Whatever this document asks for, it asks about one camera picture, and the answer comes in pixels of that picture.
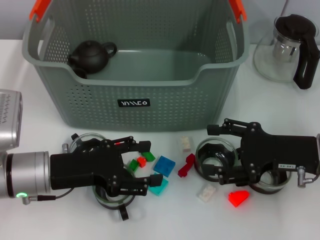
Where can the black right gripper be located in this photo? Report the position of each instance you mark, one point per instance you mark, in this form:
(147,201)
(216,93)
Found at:
(275,152)

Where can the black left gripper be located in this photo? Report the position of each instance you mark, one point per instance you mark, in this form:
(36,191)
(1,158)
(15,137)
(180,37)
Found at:
(75,170)

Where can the glass teacup black sleeve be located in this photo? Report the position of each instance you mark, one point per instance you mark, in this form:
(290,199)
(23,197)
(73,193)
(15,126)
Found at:
(80,138)
(123,212)
(270,178)
(207,162)

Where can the grey-green perforated storage bin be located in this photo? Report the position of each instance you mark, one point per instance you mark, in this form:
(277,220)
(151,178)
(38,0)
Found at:
(162,112)

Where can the small green building brick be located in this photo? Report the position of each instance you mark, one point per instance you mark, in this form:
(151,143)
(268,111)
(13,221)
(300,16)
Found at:
(133,165)

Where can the small red building brick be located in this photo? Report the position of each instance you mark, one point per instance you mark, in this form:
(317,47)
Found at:
(142,162)
(119,143)

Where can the long green building brick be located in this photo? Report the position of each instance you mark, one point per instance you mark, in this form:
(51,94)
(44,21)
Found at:
(149,156)

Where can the blue square building plate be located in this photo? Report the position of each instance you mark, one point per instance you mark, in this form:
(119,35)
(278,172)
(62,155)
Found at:
(163,167)

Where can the teal square building plate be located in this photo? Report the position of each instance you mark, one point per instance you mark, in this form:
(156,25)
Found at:
(160,190)

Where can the cream long building brick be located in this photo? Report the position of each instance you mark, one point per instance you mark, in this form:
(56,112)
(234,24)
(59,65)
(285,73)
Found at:
(186,144)

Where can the dark red curved brick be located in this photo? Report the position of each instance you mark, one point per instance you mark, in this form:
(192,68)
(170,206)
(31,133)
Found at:
(186,166)

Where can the white two-stud building brick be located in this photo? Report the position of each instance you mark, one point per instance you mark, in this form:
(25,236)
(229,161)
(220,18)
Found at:
(207,193)

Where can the bright red slope brick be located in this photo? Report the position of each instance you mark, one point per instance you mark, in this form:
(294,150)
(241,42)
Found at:
(238,197)

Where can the black clay teapot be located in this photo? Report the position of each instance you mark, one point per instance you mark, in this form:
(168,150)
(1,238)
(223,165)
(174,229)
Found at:
(90,56)

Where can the glass pitcher black lid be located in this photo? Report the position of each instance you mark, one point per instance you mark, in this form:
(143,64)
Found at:
(295,27)

